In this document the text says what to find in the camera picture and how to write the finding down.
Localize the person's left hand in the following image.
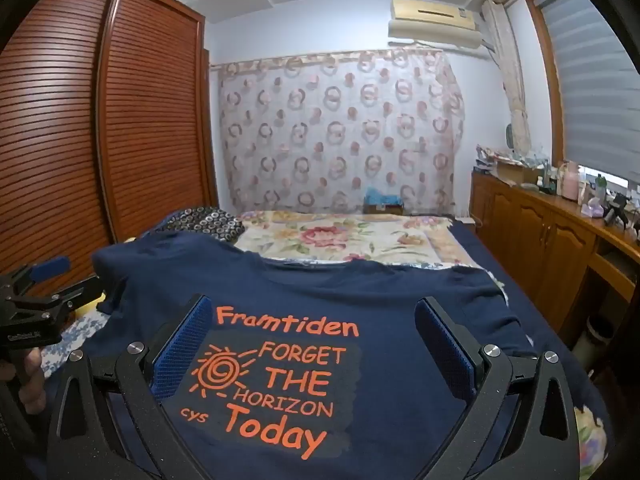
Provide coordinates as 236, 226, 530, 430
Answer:
17, 347, 49, 413

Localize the navy printed t-shirt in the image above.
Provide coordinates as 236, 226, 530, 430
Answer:
50, 232, 551, 480

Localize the cream floral quilt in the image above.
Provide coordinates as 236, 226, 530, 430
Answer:
232, 210, 611, 480

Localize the navy bed sheet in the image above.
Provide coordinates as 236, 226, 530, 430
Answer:
450, 217, 611, 411

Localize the tied floral curtain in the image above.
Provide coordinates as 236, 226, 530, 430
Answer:
482, 0, 533, 157

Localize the stack of papers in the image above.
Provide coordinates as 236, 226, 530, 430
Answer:
475, 142, 526, 167

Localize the grey window blind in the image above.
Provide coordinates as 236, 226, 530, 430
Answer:
537, 0, 640, 186

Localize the blue cloth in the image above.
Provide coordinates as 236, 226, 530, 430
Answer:
365, 187, 403, 206

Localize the beige air conditioner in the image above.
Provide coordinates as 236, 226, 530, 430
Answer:
387, 0, 488, 51

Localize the cluster of small bottles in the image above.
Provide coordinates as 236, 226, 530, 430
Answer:
520, 152, 640, 231

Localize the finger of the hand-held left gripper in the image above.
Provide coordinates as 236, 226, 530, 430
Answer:
0, 256, 72, 302
10, 275, 104, 322

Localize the wooden cabinet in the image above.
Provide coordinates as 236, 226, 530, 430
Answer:
470, 170, 640, 411

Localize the white round container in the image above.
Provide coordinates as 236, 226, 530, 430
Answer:
572, 315, 617, 361

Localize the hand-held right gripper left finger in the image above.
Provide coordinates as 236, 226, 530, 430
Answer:
47, 294, 216, 480

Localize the wooden louvred wardrobe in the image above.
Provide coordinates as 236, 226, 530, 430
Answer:
0, 0, 221, 311

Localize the wooden window frame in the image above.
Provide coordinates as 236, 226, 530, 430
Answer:
522, 0, 640, 191

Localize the dark circle-patterned folded cloth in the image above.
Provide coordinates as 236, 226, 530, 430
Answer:
160, 205, 246, 246

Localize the pink bottle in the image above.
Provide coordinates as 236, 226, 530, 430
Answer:
562, 160, 581, 198

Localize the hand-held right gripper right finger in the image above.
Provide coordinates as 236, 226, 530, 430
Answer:
414, 296, 583, 480

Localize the ring-patterned sheer curtain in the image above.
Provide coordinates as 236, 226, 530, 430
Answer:
210, 47, 468, 216

